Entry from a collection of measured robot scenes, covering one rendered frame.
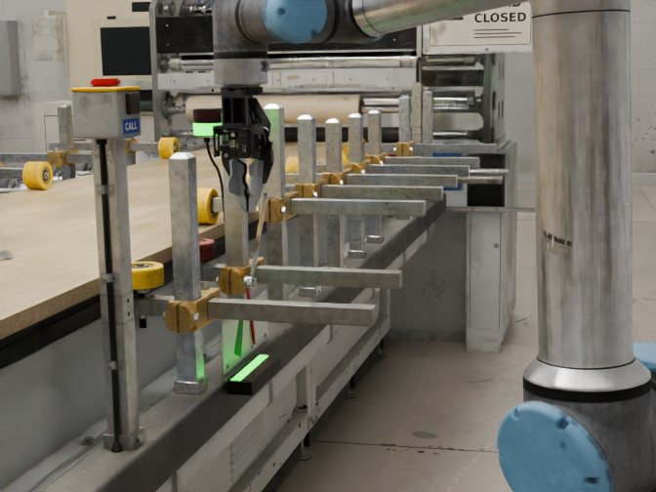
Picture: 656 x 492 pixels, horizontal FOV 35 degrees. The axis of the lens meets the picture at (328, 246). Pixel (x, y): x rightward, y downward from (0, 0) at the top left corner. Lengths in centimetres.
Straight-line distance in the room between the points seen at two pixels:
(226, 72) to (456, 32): 273
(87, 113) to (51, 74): 1051
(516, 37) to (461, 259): 99
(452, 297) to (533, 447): 343
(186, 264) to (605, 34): 83
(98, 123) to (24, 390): 48
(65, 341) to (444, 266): 301
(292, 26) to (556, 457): 76
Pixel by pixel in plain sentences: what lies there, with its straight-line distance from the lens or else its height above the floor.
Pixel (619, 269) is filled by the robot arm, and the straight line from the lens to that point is 123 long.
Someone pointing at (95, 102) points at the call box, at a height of 120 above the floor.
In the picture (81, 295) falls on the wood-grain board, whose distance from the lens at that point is 173.
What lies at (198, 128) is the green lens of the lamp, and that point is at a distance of 195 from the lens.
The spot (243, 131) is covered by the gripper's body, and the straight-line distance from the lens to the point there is 171.
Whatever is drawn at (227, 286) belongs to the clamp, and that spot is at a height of 84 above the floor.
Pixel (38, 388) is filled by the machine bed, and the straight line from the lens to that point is 175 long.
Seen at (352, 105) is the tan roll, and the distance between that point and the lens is 450.
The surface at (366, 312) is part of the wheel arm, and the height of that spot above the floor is 85.
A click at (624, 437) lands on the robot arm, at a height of 82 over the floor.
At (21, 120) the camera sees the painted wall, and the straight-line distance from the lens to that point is 1215.
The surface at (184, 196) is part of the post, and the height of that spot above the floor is 104.
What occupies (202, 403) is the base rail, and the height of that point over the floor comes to 70.
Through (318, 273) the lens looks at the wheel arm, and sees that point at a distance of 197.
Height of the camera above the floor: 125
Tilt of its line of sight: 10 degrees down
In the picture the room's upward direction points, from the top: 1 degrees counter-clockwise
